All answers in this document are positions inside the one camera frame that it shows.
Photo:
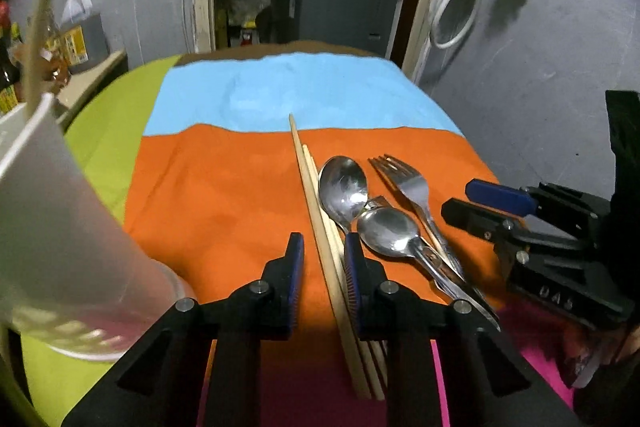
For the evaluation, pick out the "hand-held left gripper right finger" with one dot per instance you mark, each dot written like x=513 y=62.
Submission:
x=351 y=272

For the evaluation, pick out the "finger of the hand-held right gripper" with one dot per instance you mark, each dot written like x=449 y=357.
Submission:
x=475 y=219
x=500 y=196

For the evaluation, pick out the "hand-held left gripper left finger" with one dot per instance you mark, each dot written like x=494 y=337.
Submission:
x=297 y=272

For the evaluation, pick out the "white plastic cup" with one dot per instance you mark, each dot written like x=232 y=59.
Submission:
x=60 y=232

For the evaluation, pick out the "steel spoon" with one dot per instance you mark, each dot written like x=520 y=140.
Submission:
x=342 y=187
x=387 y=232

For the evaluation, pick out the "steel fork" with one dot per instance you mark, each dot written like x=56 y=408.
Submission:
x=381 y=202
x=415 y=192

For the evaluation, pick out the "multicoloured tablecloth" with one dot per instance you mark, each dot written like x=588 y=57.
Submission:
x=225 y=177

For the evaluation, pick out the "red and yellow bottle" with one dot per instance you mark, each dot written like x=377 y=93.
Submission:
x=248 y=34

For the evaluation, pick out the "grey cabinet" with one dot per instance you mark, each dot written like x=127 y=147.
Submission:
x=335 y=12

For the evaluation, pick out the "wooden counter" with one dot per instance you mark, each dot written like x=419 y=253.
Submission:
x=95 y=74

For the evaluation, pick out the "large oil jug yellow cap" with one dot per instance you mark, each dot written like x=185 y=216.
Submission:
x=85 y=42

